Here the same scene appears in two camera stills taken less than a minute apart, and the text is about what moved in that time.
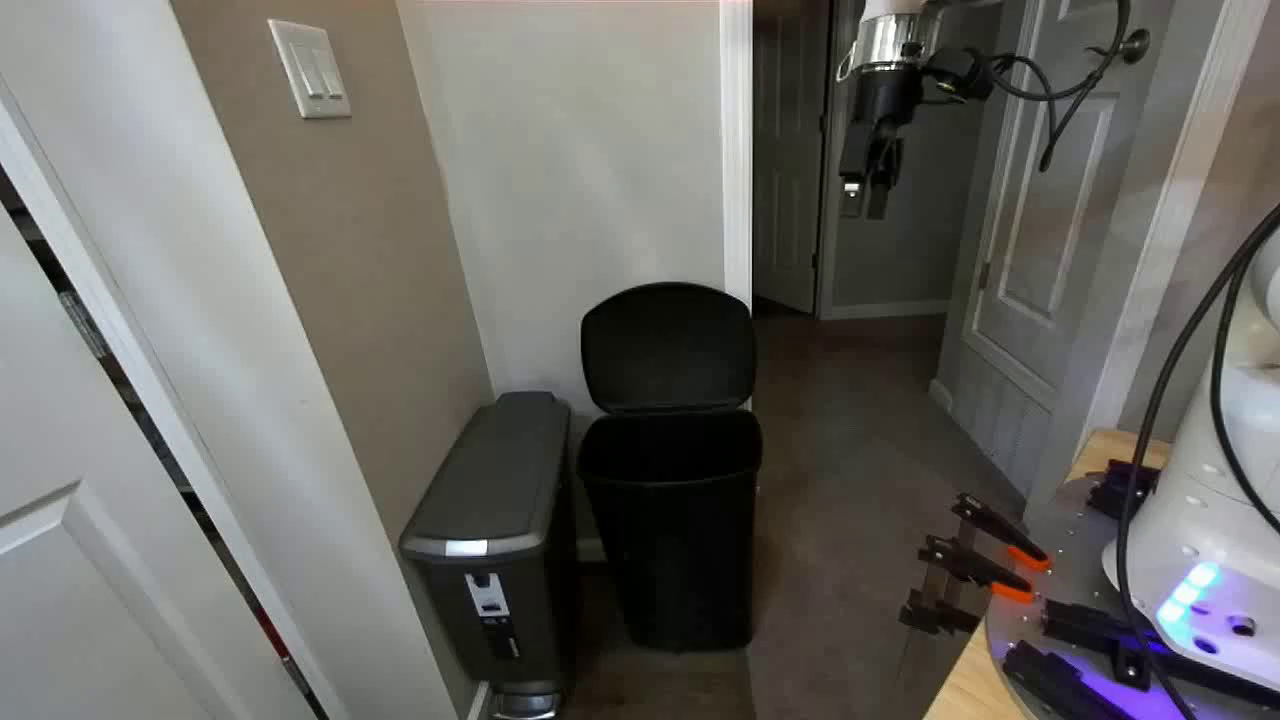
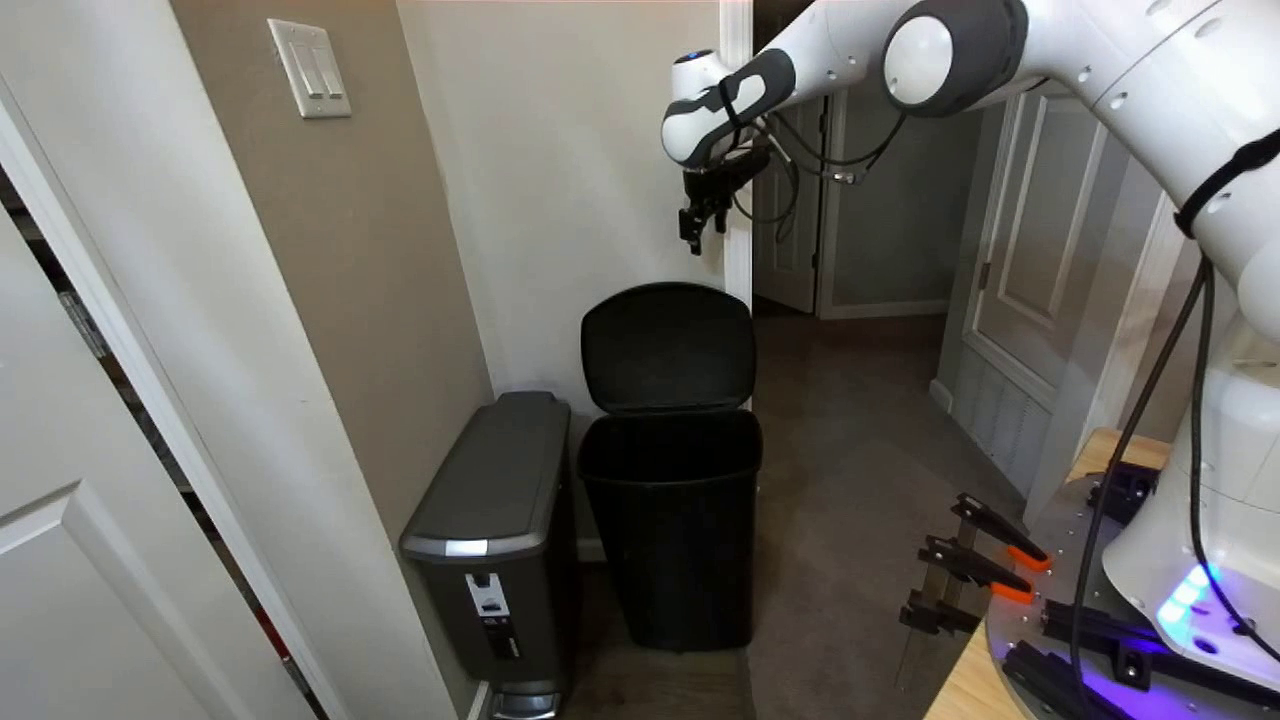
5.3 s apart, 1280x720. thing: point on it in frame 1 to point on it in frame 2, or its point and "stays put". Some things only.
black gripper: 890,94 to 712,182
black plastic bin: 675,499 stays put
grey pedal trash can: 490,548 stays put
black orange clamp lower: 978,571 stays put
